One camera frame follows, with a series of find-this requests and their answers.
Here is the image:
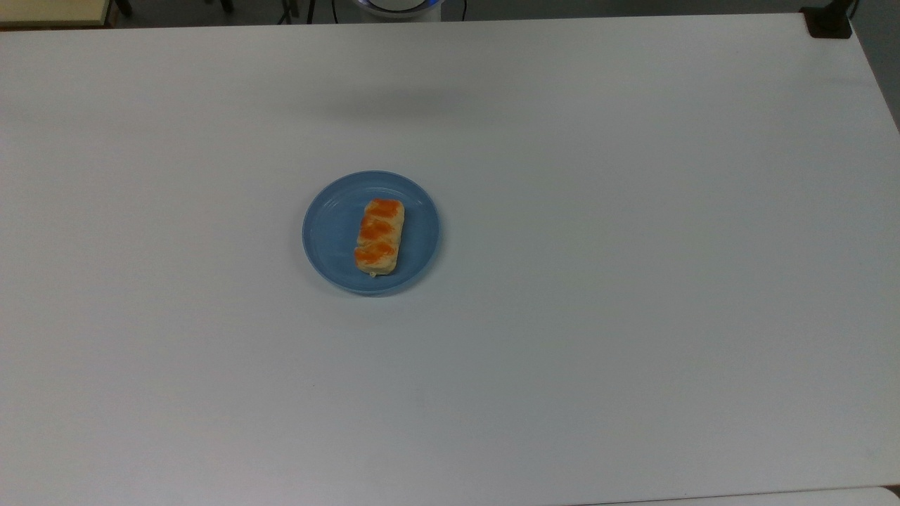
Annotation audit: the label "orange glazed bread loaf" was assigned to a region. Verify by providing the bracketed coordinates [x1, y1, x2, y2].
[354, 198, 406, 276]

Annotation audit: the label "blue round plate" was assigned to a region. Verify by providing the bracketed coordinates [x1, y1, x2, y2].
[302, 170, 442, 296]

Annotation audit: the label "black stand legs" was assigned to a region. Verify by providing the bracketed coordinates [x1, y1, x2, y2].
[276, 0, 340, 25]

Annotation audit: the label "black pole with table clamp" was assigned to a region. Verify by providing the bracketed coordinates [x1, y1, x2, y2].
[800, 0, 860, 39]

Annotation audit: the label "light wooden side table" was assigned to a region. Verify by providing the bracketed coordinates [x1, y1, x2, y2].
[0, 0, 115, 30]

